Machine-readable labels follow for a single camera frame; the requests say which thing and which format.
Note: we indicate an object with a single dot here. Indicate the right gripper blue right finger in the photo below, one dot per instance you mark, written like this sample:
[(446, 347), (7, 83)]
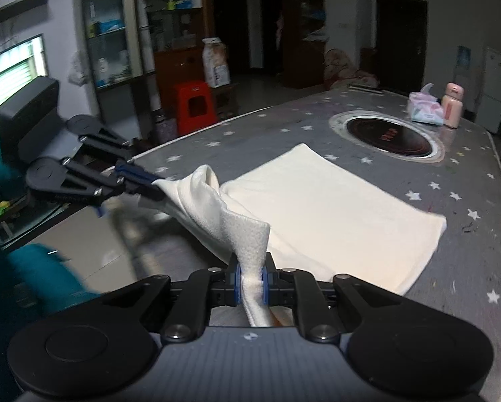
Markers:
[(311, 302)]

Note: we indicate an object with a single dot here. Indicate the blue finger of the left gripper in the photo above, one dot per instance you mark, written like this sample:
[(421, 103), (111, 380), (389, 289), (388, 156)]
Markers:
[(138, 181)]

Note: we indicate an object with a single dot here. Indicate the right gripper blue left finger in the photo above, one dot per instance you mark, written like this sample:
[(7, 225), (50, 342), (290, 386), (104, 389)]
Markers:
[(192, 300)]

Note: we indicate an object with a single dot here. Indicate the cream white garment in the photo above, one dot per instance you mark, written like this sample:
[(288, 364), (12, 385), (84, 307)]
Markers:
[(307, 213)]

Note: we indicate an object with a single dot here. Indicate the red plastic stool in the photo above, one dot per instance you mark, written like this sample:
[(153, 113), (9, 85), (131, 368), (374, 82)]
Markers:
[(194, 107)]

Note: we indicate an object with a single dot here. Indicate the glass door shelf cabinet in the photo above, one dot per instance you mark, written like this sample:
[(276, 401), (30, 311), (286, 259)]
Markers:
[(117, 44)]

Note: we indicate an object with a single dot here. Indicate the white printed paper bag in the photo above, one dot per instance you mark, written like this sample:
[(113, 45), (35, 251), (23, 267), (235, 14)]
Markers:
[(215, 62)]

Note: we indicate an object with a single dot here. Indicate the round induction cooktop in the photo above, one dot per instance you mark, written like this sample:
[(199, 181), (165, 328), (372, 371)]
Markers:
[(392, 136)]

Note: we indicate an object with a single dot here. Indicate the dark flat phone on table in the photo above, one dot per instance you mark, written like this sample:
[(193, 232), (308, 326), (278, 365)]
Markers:
[(362, 88)]

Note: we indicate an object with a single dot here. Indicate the dark wooden shelf cabinet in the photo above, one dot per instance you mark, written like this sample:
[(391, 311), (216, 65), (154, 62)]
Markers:
[(301, 42)]

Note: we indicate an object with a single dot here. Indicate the colourful kids play tent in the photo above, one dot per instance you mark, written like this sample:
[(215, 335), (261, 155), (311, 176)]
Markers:
[(340, 72)]

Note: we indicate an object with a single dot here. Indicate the wet wipes pack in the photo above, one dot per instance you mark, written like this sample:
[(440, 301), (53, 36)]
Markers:
[(424, 108)]

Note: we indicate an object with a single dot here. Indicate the pink thermos bottle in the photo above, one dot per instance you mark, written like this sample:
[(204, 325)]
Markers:
[(452, 105)]

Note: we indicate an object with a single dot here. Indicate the white refrigerator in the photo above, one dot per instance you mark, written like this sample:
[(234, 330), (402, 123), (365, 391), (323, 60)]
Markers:
[(488, 111)]

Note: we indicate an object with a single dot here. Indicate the water dispenser with bottle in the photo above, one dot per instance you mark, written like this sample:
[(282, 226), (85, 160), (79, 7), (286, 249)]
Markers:
[(462, 66)]

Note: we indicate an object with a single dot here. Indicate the dark wooden door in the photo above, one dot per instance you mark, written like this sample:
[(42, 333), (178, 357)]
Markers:
[(400, 43)]

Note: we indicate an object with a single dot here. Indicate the wall television screen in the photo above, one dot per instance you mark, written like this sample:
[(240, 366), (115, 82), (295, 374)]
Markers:
[(21, 64)]

